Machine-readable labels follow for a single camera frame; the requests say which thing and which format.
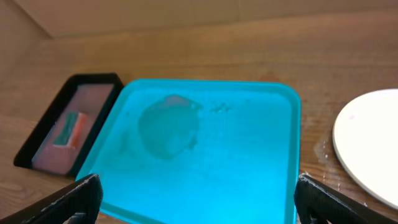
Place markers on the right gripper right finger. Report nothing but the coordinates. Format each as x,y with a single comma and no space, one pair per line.
317,203

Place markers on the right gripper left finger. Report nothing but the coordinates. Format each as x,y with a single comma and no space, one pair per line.
78,202

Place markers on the green and orange sponge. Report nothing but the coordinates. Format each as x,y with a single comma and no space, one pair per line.
71,131

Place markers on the white plate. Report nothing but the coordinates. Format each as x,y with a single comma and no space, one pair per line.
365,142

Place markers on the teal serving tray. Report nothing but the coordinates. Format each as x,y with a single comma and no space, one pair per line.
190,151

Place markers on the black rectangular tray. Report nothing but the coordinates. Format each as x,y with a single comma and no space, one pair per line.
91,94

